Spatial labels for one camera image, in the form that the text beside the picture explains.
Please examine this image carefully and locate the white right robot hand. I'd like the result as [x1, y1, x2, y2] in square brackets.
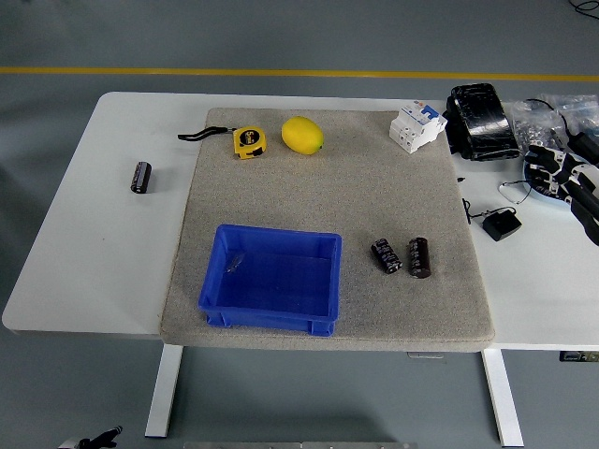
[526, 143, 599, 247]

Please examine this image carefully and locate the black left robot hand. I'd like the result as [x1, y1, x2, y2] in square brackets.
[77, 424, 124, 449]

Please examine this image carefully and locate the black cylindrical battery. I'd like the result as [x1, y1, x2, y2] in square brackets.
[371, 237, 404, 275]
[407, 237, 432, 280]
[129, 161, 153, 195]

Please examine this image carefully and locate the blue plastic box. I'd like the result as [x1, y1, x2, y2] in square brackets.
[198, 223, 343, 338]

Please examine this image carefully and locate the clear bag of screws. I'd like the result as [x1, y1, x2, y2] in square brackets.
[507, 100, 565, 153]
[537, 93, 599, 137]

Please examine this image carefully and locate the white table leg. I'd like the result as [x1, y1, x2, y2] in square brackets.
[481, 348, 524, 448]
[144, 346, 183, 440]

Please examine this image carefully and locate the black power adapter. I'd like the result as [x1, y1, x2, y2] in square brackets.
[481, 209, 523, 242]

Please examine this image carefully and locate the black wrapped device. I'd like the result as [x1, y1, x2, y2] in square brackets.
[442, 82, 521, 163]

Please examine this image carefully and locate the white circuit breaker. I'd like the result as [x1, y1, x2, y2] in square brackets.
[388, 100, 448, 154]

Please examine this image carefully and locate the table control panel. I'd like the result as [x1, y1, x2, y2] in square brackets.
[559, 349, 599, 363]

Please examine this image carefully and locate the grey-brown mat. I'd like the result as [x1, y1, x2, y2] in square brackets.
[158, 107, 496, 353]

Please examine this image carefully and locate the yellow lemon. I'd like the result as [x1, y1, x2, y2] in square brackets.
[281, 116, 325, 154]

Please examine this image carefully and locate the yellow tape measure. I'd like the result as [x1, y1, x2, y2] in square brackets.
[177, 124, 267, 161]

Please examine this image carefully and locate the black plug with cord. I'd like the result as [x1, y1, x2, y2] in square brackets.
[523, 97, 599, 166]

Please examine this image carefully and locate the black floor cable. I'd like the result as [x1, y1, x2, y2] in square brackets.
[568, 0, 599, 20]

